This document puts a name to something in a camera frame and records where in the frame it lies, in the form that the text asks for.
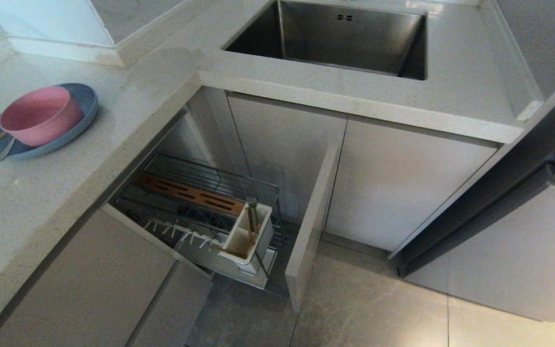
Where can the narrow beige cabinet door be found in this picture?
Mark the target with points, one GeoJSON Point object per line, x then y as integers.
{"type": "Point", "coordinates": [297, 135]}

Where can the white two-compartment cutlery holder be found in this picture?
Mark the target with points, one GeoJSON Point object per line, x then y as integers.
{"type": "Point", "coordinates": [264, 231]}

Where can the beige pull-out cabinet front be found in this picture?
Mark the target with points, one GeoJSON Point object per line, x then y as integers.
{"type": "Point", "coordinates": [311, 226]}

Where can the dark grey door frame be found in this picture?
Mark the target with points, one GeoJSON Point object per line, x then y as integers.
{"type": "Point", "coordinates": [499, 193]}

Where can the small beige drawer front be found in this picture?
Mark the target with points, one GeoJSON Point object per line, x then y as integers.
{"type": "Point", "coordinates": [171, 313]}

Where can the white drip tray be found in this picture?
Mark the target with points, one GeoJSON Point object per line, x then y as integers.
{"type": "Point", "coordinates": [200, 258]}

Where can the brown slotted wooden board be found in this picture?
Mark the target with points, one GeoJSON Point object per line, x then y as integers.
{"type": "Point", "coordinates": [186, 193]}

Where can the large beige drawer front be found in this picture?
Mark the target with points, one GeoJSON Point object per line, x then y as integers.
{"type": "Point", "coordinates": [89, 289]}

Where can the pink speckled bowl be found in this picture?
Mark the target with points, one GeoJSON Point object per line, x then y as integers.
{"type": "Point", "coordinates": [41, 118]}

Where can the wide beige cabinet door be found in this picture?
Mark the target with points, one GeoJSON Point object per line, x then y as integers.
{"type": "Point", "coordinates": [403, 188]}

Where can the white appliance front panel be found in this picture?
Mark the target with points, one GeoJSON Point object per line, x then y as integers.
{"type": "Point", "coordinates": [523, 255]}

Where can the blue round plate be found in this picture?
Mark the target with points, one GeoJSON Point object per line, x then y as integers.
{"type": "Point", "coordinates": [87, 101]}

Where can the metal fork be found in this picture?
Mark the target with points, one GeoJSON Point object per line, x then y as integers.
{"type": "Point", "coordinates": [252, 209]}

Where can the stainless steel sink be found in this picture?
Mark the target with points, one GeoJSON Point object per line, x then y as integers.
{"type": "Point", "coordinates": [350, 43]}

